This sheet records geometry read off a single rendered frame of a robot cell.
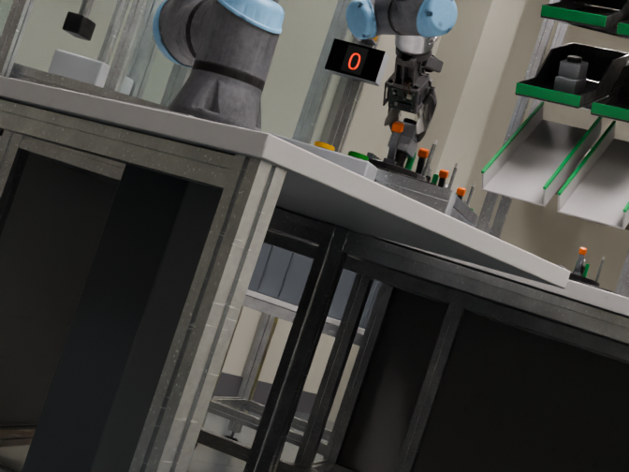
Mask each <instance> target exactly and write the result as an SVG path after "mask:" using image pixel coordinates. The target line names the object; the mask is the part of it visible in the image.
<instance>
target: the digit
mask: <svg viewBox="0 0 629 472"><path fill-rule="evenodd" d="M368 51H369V50H368V49H364V48H361V47H357V46H353V45H350V44H349V45H348V48H347V51H346V54H345V57H344V61H343V64H342V67H341V70H342V71H345V72H349V73H353V74H357V75H360V74H361V71H362V69H363V66H364V63H365V60H366V57H367V54H368Z"/></svg>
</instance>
